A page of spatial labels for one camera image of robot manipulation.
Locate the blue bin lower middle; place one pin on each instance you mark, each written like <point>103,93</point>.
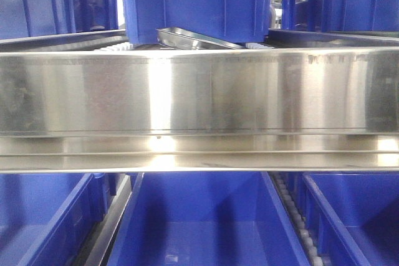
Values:
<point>206,218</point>

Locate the blue bin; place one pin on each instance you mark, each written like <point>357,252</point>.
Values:
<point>206,218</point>
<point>45,218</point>
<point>353,217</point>
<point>230,20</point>
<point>352,1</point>
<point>30,18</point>

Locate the blue bin upper middle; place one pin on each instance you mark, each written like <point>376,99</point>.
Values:
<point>230,20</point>

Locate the steel tray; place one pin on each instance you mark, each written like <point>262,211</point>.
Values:
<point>183,39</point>

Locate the blue bin upper right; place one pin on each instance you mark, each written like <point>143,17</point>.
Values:
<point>352,1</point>

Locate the blue bin lower right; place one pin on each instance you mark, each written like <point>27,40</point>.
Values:
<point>353,217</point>

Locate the blue bin lower left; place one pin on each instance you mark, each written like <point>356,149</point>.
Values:
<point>45,218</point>

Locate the blue bin upper left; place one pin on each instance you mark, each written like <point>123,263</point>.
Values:
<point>30,18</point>

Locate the stainless steel shelf rail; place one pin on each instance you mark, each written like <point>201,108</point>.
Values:
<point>333,109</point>

